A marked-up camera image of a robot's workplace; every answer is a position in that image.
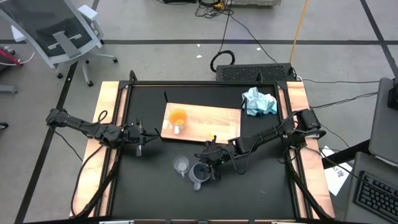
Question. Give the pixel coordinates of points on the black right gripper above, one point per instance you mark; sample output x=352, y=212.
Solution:
x=216, y=155

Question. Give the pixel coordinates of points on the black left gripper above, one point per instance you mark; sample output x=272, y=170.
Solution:
x=133, y=137

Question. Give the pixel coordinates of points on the grey mug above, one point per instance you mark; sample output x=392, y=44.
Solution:
x=196, y=179

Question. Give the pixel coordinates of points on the clear plastic cup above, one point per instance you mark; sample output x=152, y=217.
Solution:
x=181, y=164

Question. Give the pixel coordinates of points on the yellow ceramic mug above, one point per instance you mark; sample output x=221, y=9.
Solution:
x=178, y=117

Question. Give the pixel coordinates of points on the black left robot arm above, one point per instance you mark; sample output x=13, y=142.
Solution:
x=77, y=124

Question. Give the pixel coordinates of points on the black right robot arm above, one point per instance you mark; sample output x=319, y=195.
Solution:
x=264, y=135

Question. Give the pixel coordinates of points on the light blue cloth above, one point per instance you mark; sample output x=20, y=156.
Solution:
x=258, y=102

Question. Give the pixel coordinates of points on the black perforated computer tower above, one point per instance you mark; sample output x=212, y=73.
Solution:
x=248, y=73

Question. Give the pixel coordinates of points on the white paper sheet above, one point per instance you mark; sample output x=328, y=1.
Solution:
x=339, y=180

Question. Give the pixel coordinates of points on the black desk beam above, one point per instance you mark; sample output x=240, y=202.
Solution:
x=345, y=154

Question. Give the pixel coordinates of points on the grey office chair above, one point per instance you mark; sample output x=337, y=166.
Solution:
x=62, y=34

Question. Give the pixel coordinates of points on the black castor wheel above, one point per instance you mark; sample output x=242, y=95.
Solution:
x=3, y=126

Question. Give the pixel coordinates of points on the grey flat bar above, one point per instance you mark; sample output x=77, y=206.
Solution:
x=7, y=89

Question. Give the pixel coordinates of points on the red and black device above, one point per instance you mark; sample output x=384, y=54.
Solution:
x=9, y=57

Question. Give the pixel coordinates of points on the black keyboard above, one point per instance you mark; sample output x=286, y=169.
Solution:
x=376, y=196

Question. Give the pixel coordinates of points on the grey box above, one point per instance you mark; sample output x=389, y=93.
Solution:
x=255, y=2

